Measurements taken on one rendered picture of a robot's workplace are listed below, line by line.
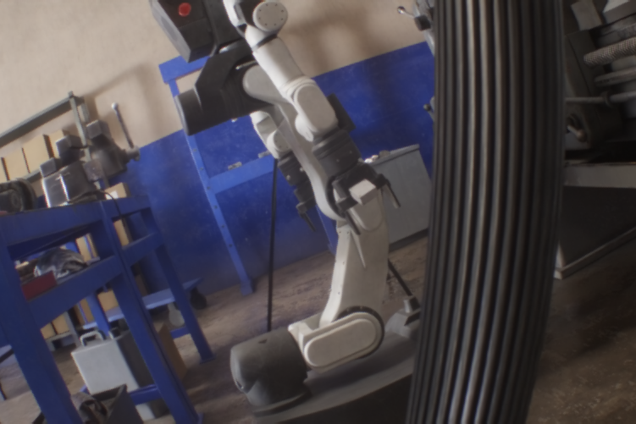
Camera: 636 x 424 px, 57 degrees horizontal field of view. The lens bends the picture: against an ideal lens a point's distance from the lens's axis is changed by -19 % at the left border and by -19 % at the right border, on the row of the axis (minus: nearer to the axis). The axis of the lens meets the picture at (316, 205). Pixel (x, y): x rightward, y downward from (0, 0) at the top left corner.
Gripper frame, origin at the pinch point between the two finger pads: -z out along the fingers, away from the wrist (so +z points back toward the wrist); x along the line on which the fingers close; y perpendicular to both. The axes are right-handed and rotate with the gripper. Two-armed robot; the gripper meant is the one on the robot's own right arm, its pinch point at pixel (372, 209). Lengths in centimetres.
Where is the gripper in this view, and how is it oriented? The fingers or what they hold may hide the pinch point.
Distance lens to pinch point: 156.0
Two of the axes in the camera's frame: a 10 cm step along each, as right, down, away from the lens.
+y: -2.2, 0.2, 9.8
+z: -5.3, -8.4, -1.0
